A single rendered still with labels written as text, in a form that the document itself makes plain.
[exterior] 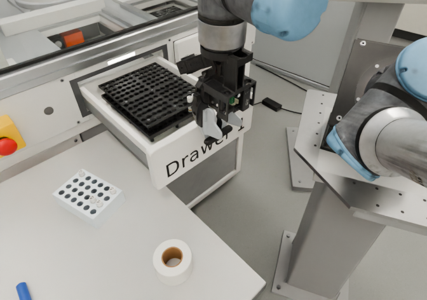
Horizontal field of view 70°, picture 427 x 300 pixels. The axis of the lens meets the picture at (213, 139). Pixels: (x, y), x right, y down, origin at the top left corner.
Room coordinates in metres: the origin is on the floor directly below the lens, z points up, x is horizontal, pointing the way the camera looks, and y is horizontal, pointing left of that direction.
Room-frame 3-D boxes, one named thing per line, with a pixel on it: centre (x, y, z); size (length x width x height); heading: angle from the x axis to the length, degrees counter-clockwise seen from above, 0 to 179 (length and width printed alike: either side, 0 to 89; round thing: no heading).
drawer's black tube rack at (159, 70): (0.64, 0.15, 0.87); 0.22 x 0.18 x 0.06; 43
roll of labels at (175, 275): (0.25, 0.07, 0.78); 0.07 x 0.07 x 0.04
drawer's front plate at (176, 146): (0.49, 0.02, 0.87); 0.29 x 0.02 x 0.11; 133
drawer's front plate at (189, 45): (0.94, 0.01, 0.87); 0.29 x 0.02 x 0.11; 133
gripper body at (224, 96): (0.45, -0.02, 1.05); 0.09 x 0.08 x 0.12; 43
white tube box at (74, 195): (0.40, 0.27, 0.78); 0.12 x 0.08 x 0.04; 59
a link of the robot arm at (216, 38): (0.46, -0.02, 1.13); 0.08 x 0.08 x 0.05
